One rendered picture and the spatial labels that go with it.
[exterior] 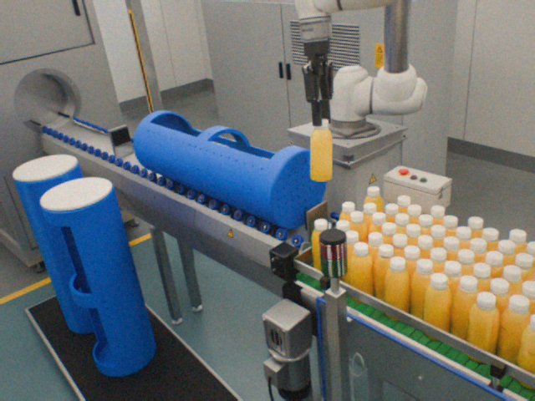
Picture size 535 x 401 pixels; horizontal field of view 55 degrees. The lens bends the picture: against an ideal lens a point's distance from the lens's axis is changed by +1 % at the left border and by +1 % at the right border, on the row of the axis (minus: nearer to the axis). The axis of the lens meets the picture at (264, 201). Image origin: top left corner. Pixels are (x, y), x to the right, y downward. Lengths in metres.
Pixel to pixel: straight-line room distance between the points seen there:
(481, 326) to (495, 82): 3.26
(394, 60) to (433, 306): 1.09
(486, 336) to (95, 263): 1.48
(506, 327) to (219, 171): 1.05
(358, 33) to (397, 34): 1.32
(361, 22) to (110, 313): 2.23
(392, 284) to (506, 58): 3.13
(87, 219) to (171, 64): 5.27
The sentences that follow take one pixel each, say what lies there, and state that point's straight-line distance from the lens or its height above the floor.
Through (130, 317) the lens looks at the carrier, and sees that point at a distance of 2.39.
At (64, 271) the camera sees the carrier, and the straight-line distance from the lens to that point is 2.66.
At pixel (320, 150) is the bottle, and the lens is 1.51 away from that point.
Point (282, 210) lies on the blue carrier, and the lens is 1.71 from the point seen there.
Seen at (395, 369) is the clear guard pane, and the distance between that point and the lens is 1.44.
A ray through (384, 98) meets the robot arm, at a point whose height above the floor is 1.23.
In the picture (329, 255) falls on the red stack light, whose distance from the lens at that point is 1.17.
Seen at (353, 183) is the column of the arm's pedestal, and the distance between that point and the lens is 2.26.
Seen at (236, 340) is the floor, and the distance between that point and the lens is 2.80.
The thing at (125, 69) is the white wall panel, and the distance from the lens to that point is 6.93.
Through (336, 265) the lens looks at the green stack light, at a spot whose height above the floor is 1.20.
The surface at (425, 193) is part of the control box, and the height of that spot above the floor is 1.08.
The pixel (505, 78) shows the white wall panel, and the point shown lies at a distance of 4.38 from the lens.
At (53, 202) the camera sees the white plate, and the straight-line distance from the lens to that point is 2.16.
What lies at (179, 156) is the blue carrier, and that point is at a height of 1.15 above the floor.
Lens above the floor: 1.88
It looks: 28 degrees down
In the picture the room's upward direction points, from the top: 7 degrees counter-clockwise
